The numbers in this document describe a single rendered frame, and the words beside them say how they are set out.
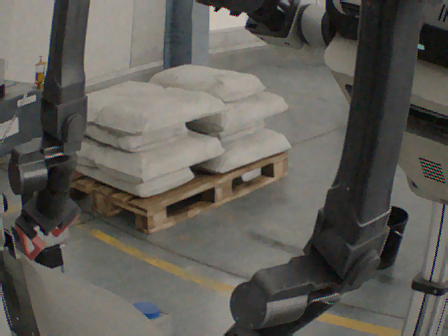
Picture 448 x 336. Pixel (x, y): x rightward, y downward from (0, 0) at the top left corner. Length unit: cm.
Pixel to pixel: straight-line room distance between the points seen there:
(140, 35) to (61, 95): 605
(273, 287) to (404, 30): 30
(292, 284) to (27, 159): 45
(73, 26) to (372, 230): 51
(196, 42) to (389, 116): 646
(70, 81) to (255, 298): 43
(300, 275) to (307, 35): 60
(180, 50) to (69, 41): 631
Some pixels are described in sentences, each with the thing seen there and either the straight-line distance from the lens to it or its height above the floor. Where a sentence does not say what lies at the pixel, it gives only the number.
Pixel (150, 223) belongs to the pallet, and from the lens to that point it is 411.
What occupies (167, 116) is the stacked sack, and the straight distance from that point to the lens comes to 404.
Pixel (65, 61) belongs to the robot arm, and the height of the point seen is 144.
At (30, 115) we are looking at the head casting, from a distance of 136.
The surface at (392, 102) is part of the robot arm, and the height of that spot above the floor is 147.
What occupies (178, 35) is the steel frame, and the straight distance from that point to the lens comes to 730.
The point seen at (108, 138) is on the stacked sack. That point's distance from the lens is 422.
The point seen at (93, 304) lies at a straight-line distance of 126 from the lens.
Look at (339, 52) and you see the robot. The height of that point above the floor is 141.
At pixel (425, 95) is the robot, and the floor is 139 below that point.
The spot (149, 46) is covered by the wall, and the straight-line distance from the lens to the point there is 718.
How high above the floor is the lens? 161
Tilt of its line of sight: 18 degrees down
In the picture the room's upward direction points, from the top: straight up
